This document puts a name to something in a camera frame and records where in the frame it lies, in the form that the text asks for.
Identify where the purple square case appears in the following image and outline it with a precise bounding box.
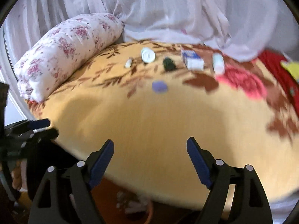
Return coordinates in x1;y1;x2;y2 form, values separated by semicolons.
152;81;168;93

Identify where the small beige lip balm tube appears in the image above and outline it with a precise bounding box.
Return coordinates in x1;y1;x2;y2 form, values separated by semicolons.
125;57;133;69

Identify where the dark green small bottle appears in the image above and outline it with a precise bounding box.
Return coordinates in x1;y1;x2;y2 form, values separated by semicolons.
162;57;177;72

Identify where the orange trash bin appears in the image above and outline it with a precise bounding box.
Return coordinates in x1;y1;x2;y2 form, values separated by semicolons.
91;178;154;224

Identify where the floral pink white pillow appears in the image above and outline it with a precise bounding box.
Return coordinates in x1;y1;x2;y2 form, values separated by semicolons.
14;13;124;103

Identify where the yellow floral plush blanket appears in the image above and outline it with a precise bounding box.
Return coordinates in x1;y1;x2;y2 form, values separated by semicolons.
28;41;298;208

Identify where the white slim bottle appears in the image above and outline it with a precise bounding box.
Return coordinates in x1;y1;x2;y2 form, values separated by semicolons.
212;53;225;75

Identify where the blue white medicine box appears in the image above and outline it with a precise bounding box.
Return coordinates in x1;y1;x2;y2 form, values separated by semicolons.
181;50;205;71

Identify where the red blanket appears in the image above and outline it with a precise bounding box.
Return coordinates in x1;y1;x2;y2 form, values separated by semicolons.
258;50;298;115

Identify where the yellow patterned cloth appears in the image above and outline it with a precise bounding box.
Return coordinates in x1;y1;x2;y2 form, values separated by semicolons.
280;61;299;83

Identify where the white round jar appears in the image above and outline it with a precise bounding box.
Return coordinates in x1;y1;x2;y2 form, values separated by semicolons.
140;47;156;64

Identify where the sheer white curtain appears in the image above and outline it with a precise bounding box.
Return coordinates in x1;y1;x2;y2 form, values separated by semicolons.
4;0;299;62

